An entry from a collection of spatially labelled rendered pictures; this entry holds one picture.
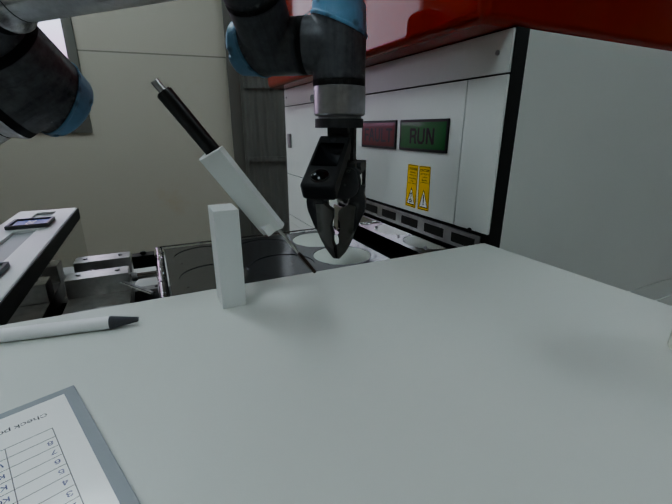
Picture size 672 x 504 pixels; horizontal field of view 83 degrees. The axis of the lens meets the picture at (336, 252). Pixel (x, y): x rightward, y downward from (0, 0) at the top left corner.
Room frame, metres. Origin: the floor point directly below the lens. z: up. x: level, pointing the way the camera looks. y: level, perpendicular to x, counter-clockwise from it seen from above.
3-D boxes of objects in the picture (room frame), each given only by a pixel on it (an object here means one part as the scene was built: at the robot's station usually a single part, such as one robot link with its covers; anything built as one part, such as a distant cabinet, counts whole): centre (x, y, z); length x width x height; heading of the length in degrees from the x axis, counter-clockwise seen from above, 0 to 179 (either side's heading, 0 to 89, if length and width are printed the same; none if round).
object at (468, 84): (0.85, -0.03, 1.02); 0.81 x 0.03 x 0.40; 26
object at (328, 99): (0.59, 0.00, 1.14); 0.08 x 0.08 x 0.05
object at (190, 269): (0.58, 0.09, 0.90); 0.34 x 0.34 x 0.01; 26
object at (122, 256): (0.59, 0.39, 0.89); 0.08 x 0.03 x 0.03; 116
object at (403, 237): (0.69, -0.10, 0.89); 0.44 x 0.02 x 0.10; 26
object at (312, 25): (0.59, 0.00, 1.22); 0.09 x 0.08 x 0.11; 78
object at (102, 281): (0.52, 0.35, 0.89); 0.08 x 0.03 x 0.03; 116
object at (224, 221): (0.31, 0.08, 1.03); 0.06 x 0.04 x 0.13; 116
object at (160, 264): (0.50, 0.25, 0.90); 0.38 x 0.01 x 0.01; 26
